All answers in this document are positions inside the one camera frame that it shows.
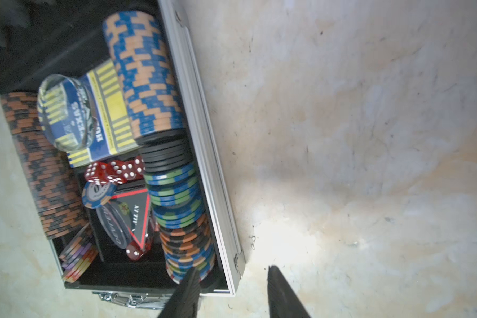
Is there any blue orange chip column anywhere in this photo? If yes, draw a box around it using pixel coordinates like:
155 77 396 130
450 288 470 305
103 11 185 139

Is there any small case all-in triangle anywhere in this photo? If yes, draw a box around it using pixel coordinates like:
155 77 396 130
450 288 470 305
110 188 151 250

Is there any small silver poker case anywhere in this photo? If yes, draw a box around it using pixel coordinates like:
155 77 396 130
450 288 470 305
0 1 243 317

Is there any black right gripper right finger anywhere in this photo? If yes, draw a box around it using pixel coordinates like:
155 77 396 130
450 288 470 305
267 266 310 318

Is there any clear round dealer puck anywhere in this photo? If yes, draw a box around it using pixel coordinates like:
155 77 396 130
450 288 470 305
37 74 97 152

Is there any brown black chip column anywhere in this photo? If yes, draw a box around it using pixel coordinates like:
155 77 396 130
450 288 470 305
0 92 87 240

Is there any red dice pair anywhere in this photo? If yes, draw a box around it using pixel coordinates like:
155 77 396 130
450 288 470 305
84 156 144 185

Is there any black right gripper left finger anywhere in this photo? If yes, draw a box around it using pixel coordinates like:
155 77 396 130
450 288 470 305
158 268 201 318

